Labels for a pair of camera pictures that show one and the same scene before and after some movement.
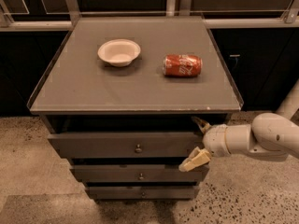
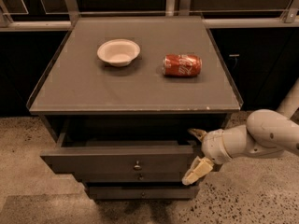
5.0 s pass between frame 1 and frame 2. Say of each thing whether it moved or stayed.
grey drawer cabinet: stayed
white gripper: moved
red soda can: stayed
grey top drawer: moved
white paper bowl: stayed
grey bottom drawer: stayed
